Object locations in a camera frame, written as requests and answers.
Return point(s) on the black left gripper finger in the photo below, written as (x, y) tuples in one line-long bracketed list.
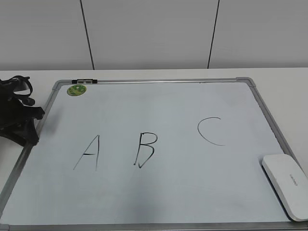
[(24, 133), (33, 112)]

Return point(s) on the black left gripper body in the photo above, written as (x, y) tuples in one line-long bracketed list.
[(11, 105)]

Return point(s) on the white whiteboard eraser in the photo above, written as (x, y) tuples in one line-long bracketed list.
[(290, 183)]

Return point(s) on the green round magnet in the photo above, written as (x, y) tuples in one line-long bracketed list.
[(76, 90)]

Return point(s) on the white whiteboard with grey frame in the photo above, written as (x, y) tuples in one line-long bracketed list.
[(149, 155)]

